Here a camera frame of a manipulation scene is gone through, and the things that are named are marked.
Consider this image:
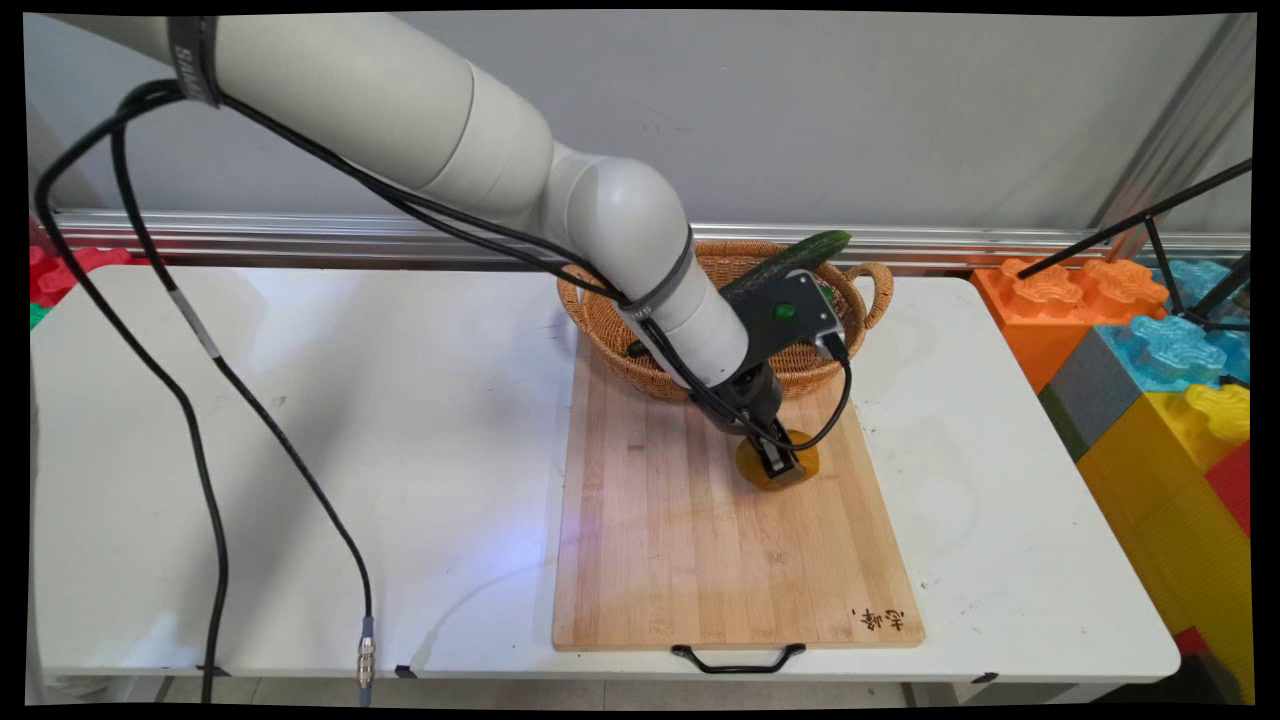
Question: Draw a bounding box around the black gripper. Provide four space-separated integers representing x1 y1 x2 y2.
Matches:
715 362 806 489

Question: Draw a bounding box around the grey foam block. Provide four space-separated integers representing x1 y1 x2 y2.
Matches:
1038 328 1143 461

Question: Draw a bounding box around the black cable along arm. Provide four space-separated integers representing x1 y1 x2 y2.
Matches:
215 92 854 454

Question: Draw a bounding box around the black cable with silver connector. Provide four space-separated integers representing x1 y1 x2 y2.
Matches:
108 95 377 706

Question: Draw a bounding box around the thick black cable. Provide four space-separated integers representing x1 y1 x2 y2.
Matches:
35 80 231 706

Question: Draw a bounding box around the dark green cucumber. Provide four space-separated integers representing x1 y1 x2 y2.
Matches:
718 230 853 301

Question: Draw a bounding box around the grey velcro strap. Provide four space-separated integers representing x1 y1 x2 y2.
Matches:
618 228 697 315

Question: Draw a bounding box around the red foam block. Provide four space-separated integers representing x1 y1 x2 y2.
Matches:
1205 440 1253 537
30 245 133 309

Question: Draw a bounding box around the orange foam block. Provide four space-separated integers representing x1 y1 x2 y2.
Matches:
972 258 1171 393

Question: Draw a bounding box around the yellow bell pepper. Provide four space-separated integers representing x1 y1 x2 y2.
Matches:
737 430 821 492

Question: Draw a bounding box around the bamboo cutting board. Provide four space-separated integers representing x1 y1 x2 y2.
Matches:
552 335 926 651

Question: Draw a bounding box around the blue foam block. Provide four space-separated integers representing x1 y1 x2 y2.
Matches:
1095 260 1251 393

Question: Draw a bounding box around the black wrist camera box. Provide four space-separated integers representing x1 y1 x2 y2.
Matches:
735 268 849 373

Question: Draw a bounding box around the black velcro strap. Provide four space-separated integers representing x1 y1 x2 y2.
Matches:
167 15 223 109

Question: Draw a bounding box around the woven wicker basket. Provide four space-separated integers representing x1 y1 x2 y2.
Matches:
557 240 894 403

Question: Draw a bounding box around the black tripod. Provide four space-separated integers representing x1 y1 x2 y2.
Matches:
1015 160 1253 333

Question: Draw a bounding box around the aluminium rail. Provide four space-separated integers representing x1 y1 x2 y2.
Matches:
50 208 1251 273

